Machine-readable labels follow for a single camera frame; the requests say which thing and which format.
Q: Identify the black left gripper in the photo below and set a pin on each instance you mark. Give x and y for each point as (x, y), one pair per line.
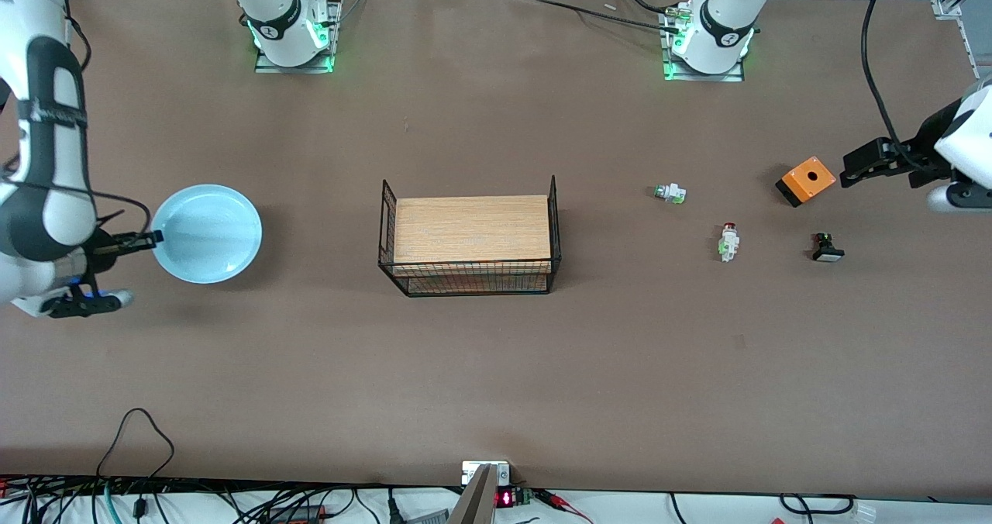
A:
(917, 155)

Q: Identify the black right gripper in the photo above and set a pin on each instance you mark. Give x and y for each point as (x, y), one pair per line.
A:
(103, 246)

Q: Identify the light blue round plate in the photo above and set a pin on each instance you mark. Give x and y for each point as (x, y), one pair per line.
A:
(209, 233)

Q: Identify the red push button switch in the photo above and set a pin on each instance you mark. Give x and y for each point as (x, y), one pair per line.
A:
(728, 243)

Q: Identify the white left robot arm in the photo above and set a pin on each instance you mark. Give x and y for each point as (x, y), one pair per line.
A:
(969, 132)

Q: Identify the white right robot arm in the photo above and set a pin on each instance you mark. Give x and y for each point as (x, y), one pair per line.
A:
(19, 12)

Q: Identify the black power adapter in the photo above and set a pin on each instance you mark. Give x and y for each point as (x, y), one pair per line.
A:
(298, 514)

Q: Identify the grey metal bar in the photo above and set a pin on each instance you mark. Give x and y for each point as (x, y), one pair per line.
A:
(477, 501)

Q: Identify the red LED display module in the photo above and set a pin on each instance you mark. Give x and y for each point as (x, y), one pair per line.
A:
(508, 498)

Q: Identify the red black probe leads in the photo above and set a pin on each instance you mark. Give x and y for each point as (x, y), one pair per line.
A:
(562, 501)

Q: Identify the orange button enclosure box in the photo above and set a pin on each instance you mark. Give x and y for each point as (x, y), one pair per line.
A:
(806, 179)

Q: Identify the black push button switch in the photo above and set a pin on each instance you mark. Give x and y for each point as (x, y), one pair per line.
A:
(827, 250)

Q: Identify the green push button switch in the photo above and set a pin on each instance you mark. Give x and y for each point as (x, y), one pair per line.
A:
(670, 193)

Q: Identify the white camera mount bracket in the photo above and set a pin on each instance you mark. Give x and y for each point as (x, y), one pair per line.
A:
(474, 470)

